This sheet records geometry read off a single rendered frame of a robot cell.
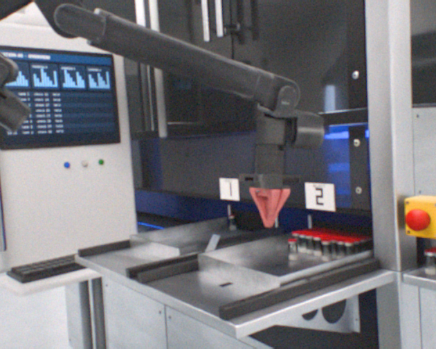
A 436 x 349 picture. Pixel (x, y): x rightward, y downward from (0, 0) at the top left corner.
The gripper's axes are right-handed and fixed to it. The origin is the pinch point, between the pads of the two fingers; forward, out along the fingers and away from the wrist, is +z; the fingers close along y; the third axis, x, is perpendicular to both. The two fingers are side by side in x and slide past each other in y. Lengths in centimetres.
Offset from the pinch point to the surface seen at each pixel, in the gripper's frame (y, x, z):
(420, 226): 20.2, -18.1, -0.5
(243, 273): -1.7, 4.9, 10.4
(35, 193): -19, 89, -1
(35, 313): 39, 290, 94
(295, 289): 0.4, -7.2, 11.0
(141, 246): -2.3, 48.0, 11.2
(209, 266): -1.8, 16.7, 11.1
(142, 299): 27, 103, 41
